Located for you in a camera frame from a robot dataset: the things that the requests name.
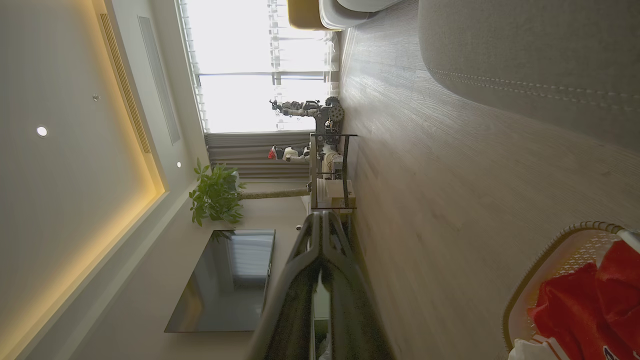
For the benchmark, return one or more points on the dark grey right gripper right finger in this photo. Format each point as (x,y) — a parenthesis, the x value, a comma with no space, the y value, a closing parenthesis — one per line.
(352,320)

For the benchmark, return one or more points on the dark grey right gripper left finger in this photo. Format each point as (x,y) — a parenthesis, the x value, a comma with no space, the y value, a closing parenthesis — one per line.
(292,310)

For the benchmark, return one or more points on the red garment with white hem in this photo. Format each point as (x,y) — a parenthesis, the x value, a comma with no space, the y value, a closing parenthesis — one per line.
(570,310)

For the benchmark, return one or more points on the grey fabric sofa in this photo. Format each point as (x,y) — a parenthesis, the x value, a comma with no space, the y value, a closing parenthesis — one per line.
(540,55)

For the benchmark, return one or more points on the black flat screen television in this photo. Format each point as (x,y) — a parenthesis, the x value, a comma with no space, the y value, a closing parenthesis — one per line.
(225,285)

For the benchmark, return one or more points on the brown cardboard box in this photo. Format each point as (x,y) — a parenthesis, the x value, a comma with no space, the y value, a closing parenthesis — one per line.
(341,194)

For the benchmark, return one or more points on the green potted tree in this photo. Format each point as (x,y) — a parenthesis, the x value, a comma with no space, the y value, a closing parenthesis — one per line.
(217,195)

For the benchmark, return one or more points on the white background robot red part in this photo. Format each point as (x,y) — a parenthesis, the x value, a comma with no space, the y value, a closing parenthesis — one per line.
(290,153)

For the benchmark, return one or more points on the grey window curtain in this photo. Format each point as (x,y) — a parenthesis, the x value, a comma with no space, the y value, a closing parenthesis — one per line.
(255,155)

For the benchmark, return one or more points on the woven laundry basket white liner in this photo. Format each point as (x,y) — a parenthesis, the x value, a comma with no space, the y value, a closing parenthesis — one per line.
(542,265)

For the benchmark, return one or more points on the dark grey background robot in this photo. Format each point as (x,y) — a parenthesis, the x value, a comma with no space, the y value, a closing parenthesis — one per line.
(320,112)

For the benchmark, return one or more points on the white sheer curtain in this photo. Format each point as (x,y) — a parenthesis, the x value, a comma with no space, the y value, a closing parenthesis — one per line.
(300,55)

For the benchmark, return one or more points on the rectangular ceiling air vent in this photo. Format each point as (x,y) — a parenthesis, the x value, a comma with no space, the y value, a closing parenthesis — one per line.
(160,80)

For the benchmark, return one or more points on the long slotted ceiling vent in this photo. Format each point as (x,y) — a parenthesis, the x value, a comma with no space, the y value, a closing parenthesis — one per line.
(125,82)

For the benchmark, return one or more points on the yellow upholstered chair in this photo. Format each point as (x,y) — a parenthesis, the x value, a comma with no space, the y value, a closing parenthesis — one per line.
(302,14)

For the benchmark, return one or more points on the white rounded seat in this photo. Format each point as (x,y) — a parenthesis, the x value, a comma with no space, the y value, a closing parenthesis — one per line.
(345,12)

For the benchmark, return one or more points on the metal frame table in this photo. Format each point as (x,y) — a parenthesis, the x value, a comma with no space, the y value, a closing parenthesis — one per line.
(313,170)

